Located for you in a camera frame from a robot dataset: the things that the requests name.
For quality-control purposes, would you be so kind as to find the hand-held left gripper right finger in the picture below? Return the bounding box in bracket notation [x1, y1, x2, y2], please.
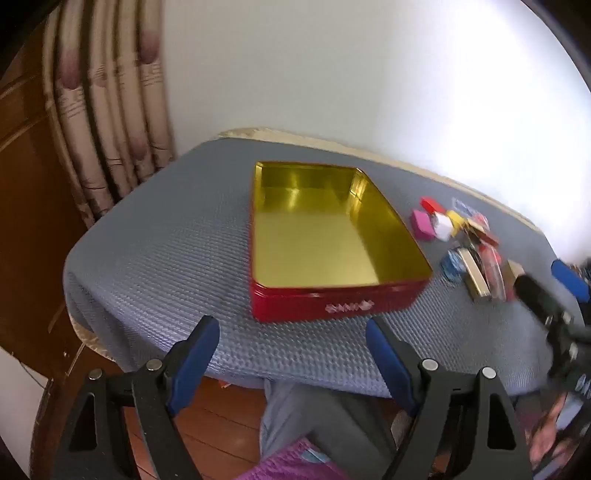
[365, 316, 534, 480]

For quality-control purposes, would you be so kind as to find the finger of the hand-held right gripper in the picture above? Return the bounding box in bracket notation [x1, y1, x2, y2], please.
[514, 274, 573, 334]
[551, 259, 591, 304]

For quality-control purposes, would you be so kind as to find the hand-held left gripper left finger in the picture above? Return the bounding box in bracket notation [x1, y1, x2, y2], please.
[58, 315, 221, 480]

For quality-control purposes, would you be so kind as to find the gold long box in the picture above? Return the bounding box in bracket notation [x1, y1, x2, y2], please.
[457, 249, 491, 303]

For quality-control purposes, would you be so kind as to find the blue patterned small box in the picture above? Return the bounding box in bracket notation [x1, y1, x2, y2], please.
[441, 249, 467, 283]

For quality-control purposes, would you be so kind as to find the white wooden block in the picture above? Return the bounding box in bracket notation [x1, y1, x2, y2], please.
[433, 213, 455, 241]

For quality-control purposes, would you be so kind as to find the red tin box gold inside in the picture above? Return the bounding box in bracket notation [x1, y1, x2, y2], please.
[248, 161, 434, 323]

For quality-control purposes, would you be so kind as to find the person's right hand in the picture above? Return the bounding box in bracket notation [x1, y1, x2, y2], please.
[529, 392, 591, 472]

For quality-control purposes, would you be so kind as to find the brown small box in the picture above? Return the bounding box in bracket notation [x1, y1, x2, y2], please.
[503, 259, 525, 302]

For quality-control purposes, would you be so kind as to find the person's grey trouser leg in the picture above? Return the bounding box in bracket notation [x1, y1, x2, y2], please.
[261, 378, 398, 480]

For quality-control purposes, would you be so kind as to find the grey textured table mat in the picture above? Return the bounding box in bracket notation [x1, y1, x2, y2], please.
[62, 137, 561, 398]

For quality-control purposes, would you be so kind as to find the clear plastic case blue label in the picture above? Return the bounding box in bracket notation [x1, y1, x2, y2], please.
[451, 198, 481, 220]

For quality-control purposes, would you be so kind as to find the pink wooden block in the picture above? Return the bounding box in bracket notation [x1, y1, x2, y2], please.
[412, 210, 435, 240]

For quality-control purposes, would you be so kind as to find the purple cloth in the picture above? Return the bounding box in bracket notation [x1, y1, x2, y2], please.
[261, 438, 347, 480]

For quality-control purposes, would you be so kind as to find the brown wooden wardrobe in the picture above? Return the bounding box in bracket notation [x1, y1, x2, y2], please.
[0, 60, 88, 384]

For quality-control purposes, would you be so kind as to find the beige patterned curtain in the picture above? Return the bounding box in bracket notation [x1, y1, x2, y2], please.
[41, 0, 178, 229]

